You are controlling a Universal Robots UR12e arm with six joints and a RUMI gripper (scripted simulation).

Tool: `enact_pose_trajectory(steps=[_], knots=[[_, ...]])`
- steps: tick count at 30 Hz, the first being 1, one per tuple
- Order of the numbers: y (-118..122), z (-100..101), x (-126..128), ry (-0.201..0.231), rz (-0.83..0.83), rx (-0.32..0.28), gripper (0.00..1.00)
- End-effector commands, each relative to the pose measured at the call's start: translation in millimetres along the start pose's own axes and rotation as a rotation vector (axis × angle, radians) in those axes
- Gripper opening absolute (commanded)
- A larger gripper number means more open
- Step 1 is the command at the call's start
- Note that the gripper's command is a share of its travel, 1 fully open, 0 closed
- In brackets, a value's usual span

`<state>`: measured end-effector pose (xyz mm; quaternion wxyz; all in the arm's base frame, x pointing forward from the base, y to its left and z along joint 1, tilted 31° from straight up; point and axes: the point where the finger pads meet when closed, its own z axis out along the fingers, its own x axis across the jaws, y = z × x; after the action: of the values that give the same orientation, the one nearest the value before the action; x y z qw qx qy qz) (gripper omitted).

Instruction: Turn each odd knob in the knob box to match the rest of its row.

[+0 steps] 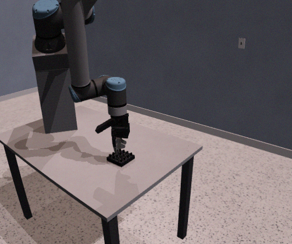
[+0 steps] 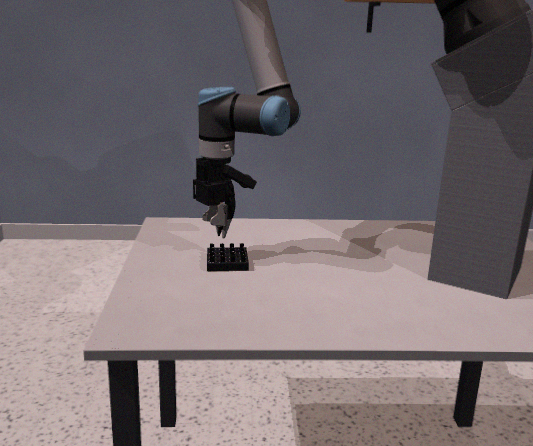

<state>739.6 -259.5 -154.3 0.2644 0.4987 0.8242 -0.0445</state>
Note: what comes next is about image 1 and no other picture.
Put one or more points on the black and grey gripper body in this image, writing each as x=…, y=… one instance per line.
x=121, y=127

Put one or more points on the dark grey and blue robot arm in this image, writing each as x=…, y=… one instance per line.
x=49, y=18

